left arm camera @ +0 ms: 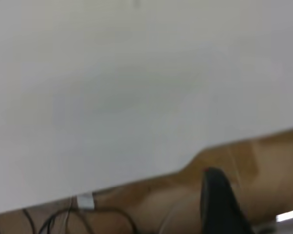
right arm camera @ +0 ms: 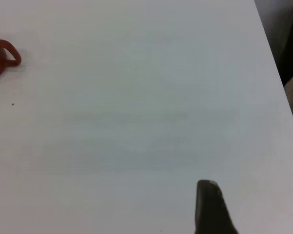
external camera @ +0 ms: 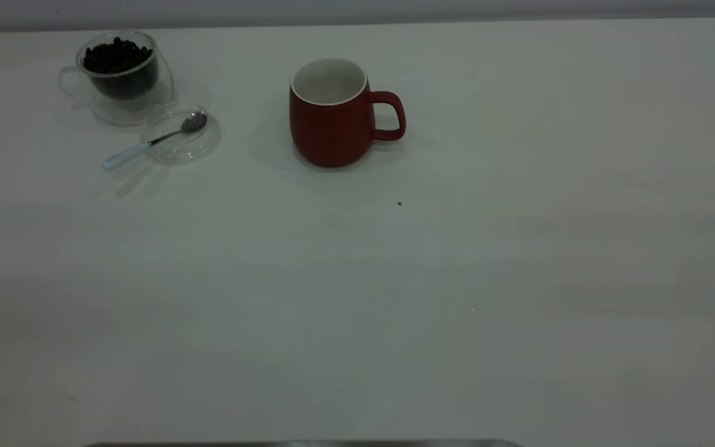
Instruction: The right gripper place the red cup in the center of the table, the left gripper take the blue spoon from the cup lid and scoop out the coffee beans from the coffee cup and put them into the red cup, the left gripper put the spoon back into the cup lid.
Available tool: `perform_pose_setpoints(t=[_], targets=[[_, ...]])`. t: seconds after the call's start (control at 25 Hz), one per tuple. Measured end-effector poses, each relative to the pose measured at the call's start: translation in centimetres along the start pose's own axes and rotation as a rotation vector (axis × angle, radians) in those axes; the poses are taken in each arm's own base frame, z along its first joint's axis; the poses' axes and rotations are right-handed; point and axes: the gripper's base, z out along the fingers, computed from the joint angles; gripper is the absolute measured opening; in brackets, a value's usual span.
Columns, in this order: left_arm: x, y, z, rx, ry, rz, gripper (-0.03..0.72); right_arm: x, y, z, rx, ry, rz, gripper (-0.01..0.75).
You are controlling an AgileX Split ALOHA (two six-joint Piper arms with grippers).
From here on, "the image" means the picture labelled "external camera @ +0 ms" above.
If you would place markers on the red ceramic mug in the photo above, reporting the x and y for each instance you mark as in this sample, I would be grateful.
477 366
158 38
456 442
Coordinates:
329 133

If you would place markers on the round clear glass lid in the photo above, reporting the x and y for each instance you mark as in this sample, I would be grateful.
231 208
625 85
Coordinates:
196 146

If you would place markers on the clear glass cup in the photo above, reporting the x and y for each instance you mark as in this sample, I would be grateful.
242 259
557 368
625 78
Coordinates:
160 93

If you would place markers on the dark coffee beans pile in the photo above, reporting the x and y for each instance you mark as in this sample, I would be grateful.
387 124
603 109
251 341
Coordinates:
120 68

